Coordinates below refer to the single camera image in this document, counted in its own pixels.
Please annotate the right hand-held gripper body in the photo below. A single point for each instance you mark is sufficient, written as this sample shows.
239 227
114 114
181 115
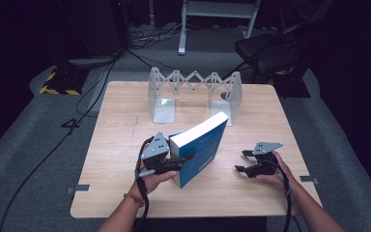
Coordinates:
267 164

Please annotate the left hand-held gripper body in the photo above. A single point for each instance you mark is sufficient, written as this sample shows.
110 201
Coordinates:
156 150

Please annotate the blue book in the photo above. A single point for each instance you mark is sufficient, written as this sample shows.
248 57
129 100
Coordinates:
199 145

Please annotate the person's right hand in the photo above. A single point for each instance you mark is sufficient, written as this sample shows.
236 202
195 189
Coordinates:
283 180

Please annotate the person's left hand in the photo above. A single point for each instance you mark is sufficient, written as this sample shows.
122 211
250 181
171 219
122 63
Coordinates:
154 183

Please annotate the grey expandable metal bookend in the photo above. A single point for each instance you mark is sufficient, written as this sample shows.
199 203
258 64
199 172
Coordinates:
164 109

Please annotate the grey tape strip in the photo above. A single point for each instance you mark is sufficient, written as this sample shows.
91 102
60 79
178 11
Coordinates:
79 188
309 179

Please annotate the black chair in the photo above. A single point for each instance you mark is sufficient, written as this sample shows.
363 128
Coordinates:
270 53

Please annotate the black yellow striped base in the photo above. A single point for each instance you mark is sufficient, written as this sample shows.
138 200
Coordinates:
64 82

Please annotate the black equipment stand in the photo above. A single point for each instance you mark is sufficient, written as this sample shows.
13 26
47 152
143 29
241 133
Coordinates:
90 29

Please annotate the white metal desk frame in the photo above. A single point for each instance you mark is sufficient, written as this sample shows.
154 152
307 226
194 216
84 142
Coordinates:
183 35

